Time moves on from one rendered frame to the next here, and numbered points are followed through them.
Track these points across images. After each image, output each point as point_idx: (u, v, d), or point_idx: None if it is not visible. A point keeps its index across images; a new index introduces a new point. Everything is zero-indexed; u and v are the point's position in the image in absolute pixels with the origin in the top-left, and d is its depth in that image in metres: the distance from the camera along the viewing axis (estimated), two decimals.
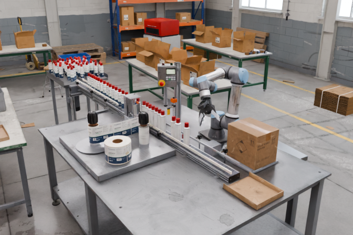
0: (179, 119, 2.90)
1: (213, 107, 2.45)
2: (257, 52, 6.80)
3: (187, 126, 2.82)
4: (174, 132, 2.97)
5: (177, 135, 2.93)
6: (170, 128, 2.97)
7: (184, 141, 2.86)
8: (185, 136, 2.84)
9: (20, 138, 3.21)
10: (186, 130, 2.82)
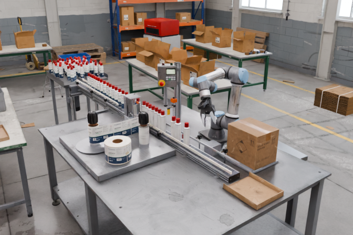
0: (179, 119, 2.90)
1: (213, 108, 2.44)
2: (257, 52, 6.80)
3: (187, 126, 2.82)
4: (174, 132, 2.97)
5: (177, 135, 2.93)
6: (170, 128, 2.97)
7: (184, 141, 2.86)
8: (185, 136, 2.84)
9: (20, 138, 3.21)
10: (186, 130, 2.82)
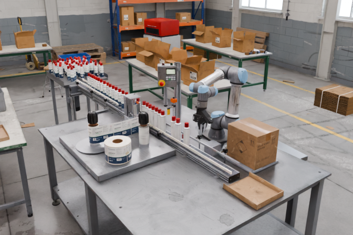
0: (179, 119, 2.90)
1: (207, 121, 2.61)
2: (257, 52, 6.80)
3: (187, 126, 2.82)
4: (174, 132, 2.97)
5: (177, 135, 2.93)
6: (170, 128, 2.97)
7: (184, 141, 2.86)
8: (185, 136, 2.84)
9: (20, 138, 3.21)
10: (186, 130, 2.82)
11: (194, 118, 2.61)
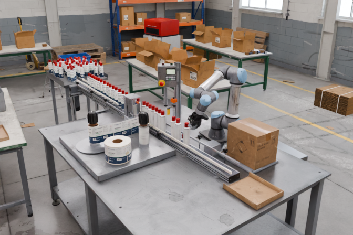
0: (179, 119, 2.90)
1: None
2: (257, 52, 6.80)
3: (187, 126, 2.82)
4: (174, 132, 2.97)
5: (177, 135, 2.93)
6: (170, 128, 2.97)
7: (184, 141, 2.86)
8: (185, 136, 2.84)
9: (20, 138, 3.21)
10: (186, 130, 2.82)
11: (191, 123, 2.66)
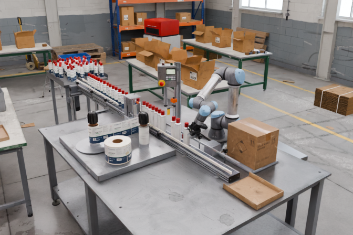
0: (179, 119, 2.90)
1: None
2: (257, 52, 6.80)
3: (187, 126, 2.82)
4: (174, 132, 2.97)
5: (177, 135, 2.93)
6: (170, 128, 2.97)
7: (184, 141, 2.86)
8: (185, 136, 2.84)
9: (20, 138, 3.21)
10: (186, 130, 2.82)
11: (190, 132, 2.68)
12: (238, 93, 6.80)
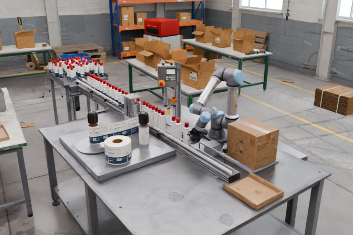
0: (179, 119, 2.90)
1: None
2: (257, 52, 6.80)
3: (187, 126, 2.82)
4: (174, 132, 2.97)
5: (177, 135, 2.93)
6: (170, 128, 2.97)
7: (184, 141, 2.86)
8: (185, 136, 2.84)
9: (20, 138, 3.21)
10: (186, 130, 2.82)
11: (191, 139, 2.70)
12: (238, 93, 6.80)
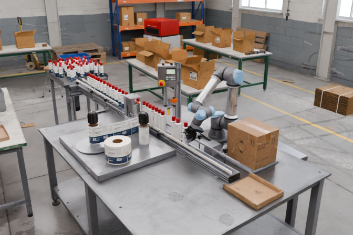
0: (179, 119, 2.90)
1: None
2: (257, 52, 6.80)
3: (186, 125, 2.83)
4: (174, 132, 2.97)
5: (177, 135, 2.93)
6: (170, 128, 2.97)
7: (183, 141, 2.87)
8: (184, 136, 2.85)
9: (20, 138, 3.21)
10: (185, 129, 2.83)
11: (187, 136, 2.74)
12: (238, 93, 6.80)
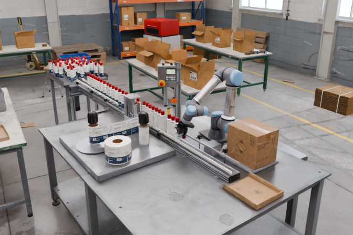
0: (175, 116, 2.95)
1: None
2: (257, 52, 6.80)
3: (178, 121, 2.91)
4: (170, 130, 3.02)
5: (172, 132, 2.98)
6: (166, 126, 3.02)
7: (175, 136, 2.95)
8: (175, 131, 2.94)
9: (20, 138, 3.21)
10: None
11: (178, 131, 2.83)
12: (238, 93, 6.80)
